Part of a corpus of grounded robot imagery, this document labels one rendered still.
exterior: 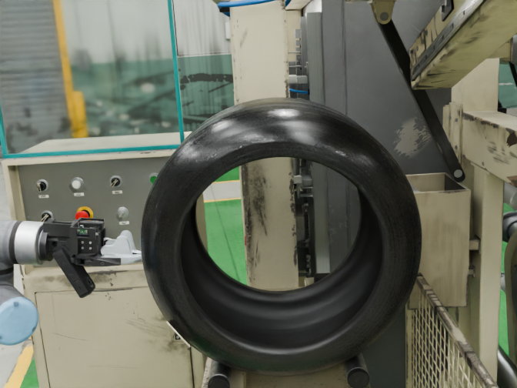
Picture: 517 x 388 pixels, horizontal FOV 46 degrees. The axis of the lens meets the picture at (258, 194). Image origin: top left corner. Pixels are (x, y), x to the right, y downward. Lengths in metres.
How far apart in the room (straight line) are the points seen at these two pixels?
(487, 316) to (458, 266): 0.16
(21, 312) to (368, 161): 0.70
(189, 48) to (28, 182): 8.28
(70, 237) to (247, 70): 0.56
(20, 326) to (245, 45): 0.78
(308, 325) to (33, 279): 0.95
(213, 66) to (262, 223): 8.64
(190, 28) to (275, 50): 8.71
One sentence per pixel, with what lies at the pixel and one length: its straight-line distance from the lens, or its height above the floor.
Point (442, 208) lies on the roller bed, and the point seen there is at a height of 1.16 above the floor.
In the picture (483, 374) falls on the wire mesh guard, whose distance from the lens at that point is 1.13.
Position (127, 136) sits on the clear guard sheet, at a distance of 1.87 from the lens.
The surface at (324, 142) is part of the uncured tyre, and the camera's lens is 1.10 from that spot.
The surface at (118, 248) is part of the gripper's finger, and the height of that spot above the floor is 1.17.
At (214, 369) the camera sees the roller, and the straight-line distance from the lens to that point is 1.30.
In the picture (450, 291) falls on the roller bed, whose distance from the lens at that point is 1.57.
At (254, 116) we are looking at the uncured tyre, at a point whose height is 1.43.
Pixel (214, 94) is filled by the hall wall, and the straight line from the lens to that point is 10.12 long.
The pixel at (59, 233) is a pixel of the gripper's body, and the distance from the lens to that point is 1.30.
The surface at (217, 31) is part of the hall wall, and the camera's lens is 10.18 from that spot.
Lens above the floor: 1.56
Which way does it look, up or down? 14 degrees down
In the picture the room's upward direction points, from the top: 4 degrees counter-clockwise
